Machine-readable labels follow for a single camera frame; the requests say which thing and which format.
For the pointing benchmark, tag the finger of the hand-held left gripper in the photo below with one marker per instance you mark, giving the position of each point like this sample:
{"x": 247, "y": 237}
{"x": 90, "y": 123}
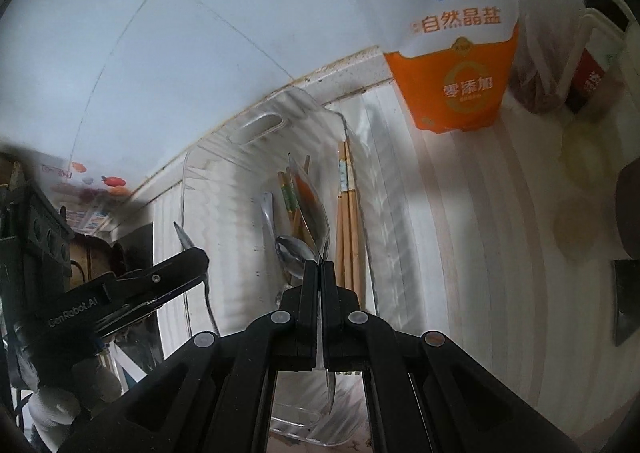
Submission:
{"x": 170, "y": 268}
{"x": 135, "y": 313}

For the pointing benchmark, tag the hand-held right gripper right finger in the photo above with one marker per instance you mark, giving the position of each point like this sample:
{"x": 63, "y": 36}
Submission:
{"x": 330, "y": 293}

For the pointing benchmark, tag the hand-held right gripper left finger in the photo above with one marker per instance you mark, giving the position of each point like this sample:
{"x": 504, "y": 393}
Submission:
{"x": 312, "y": 293}

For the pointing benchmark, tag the steel spoon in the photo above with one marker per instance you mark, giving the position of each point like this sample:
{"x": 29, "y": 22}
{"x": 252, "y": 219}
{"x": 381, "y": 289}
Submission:
{"x": 210, "y": 308}
{"x": 310, "y": 213}
{"x": 268, "y": 218}
{"x": 295, "y": 255}

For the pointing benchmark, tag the clear plastic container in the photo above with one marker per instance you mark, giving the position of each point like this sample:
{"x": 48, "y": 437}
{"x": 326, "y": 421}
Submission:
{"x": 240, "y": 173}

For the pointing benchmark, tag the person's left hand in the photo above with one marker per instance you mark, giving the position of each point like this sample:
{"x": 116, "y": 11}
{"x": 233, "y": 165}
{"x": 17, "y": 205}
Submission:
{"x": 55, "y": 398}

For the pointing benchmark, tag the orange and white salt bag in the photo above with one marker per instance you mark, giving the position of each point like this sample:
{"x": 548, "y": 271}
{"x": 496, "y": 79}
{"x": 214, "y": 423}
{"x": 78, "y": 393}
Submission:
{"x": 450, "y": 93}

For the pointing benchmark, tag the black smartphone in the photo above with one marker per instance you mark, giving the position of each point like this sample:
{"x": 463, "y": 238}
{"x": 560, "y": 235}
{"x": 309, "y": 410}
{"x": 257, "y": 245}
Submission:
{"x": 625, "y": 303}

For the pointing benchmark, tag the clear plastic bag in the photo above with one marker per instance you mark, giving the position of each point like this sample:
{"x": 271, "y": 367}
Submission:
{"x": 540, "y": 78}

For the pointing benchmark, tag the red cap clear bottle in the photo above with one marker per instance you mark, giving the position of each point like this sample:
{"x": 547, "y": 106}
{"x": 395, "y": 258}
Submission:
{"x": 592, "y": 78}

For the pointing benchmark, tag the white cartoon cup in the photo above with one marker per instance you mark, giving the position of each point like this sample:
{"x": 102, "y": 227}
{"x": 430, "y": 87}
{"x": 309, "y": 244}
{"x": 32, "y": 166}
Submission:
{"x": 612, "y": 23}

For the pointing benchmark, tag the fruit wall sticker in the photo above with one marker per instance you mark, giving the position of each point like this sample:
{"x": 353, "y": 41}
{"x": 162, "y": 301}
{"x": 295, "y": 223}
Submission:
{"x": 112, "y": 181}

